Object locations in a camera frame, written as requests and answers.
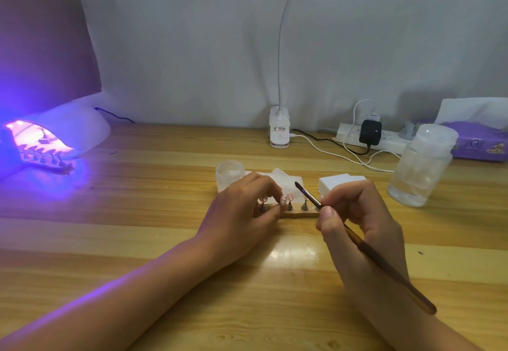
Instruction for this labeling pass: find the person's right hand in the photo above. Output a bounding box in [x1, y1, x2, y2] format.
[316, 180, 411, 289]

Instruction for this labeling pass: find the person's left hand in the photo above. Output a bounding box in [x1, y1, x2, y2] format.
[194, 172, 290, 270]

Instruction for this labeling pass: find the brown handled nail brush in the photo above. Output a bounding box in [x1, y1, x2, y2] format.
[294, 181, 437, 316]

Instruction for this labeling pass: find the person's left forearm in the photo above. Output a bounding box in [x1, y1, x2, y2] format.
[0, 238, 217, 351]

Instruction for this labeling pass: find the person's right forearm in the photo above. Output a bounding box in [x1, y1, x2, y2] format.
[341, 275, 483, 351]

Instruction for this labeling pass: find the wooden nail tip stand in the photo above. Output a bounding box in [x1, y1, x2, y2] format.
[256, 199, 323, 219]

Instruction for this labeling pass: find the white sponge block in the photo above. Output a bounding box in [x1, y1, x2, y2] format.
[317, 172, 366, 200]

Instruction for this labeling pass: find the small clear jar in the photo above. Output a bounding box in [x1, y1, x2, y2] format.
[215, 160, 246, 193]

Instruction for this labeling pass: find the white desk lamp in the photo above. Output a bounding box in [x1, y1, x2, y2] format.
[196, 0, 402, 150]

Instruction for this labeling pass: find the black power adapter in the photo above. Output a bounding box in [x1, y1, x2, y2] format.
[359, 119, 383, 147]

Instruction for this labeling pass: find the white power strip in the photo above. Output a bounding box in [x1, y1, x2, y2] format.
[332, 122, 410, 156]

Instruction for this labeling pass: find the clear plastic bottle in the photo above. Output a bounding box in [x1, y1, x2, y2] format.
[388, 123, 460, 208]

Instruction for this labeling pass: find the grey plug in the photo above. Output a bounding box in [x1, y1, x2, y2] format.
[398, 120, 422, 140]

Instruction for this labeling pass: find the purple tissue pack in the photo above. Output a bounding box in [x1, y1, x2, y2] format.
[440, 121, 508, 162]

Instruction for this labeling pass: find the white tissue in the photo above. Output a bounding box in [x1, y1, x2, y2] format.
[434, 97, 508, 130]

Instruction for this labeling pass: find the white nail curing lamp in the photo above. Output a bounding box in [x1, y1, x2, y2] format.
[0, 103, 112, 183]

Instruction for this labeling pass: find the nail tip display strip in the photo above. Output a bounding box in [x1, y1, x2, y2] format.
[17, 144, 75, 175]

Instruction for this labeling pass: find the dark brown board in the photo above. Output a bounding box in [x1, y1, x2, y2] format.
[0, 0, 102, 122]

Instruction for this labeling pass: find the white lamp cable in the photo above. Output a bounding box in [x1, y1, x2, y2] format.
[289, 134, 394, 174]

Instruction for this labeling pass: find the white charger cable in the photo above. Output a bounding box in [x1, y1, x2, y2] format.
[342, 99, 402, 166]

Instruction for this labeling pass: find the thin black cable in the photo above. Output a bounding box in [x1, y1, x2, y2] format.
[94, 107, 136, 124]

